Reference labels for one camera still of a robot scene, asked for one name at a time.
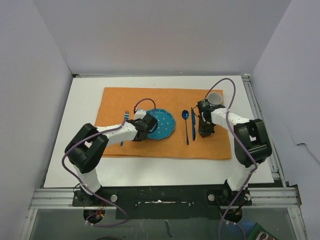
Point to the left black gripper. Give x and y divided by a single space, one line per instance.
137 140

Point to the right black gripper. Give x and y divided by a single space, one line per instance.
203 132

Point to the blue polka dot plate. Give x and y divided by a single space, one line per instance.
165 125

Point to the blue plastic knife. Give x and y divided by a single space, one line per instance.
193 123

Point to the blue plastic fork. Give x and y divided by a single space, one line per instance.
126 117

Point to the blue plastic spoon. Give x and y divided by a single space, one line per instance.
185 116

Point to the blue white mug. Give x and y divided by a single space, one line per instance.
214 98

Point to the orange cloth placemat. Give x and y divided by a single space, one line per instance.
115 100

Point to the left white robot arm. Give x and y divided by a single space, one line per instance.
84 152

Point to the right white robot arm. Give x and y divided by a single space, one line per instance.
251 142

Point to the green object at corner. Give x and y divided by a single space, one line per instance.
259 233

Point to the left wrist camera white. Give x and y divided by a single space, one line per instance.
139 114

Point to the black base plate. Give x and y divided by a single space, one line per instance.
163 202

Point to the aluminium frame rail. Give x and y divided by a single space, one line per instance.
51 215

